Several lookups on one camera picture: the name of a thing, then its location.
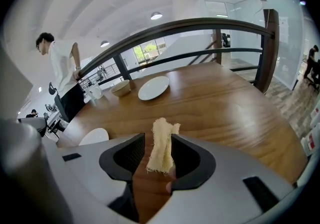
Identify black office chair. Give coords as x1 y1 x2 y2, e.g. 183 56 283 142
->
48 82 70 123

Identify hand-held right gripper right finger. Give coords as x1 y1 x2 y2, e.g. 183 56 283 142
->
147 134 298 224

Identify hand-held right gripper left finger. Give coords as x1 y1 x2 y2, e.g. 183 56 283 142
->
42 132 146 224

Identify person's right hand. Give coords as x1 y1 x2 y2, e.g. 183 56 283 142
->
165 167 177 195

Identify beige bowl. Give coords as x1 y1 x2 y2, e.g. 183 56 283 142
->
110 79 131 98

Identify white plastic jug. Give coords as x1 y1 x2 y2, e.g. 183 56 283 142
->
301 124 320 156

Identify white mug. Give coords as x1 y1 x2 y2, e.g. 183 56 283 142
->
87 84 104 101

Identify window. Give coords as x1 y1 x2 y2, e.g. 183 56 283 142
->
132 42 161 65

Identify big white plate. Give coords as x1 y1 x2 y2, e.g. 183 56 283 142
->
78 127 110 146
137 75 170 101

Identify wooden table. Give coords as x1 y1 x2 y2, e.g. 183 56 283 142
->
74 9 280 94

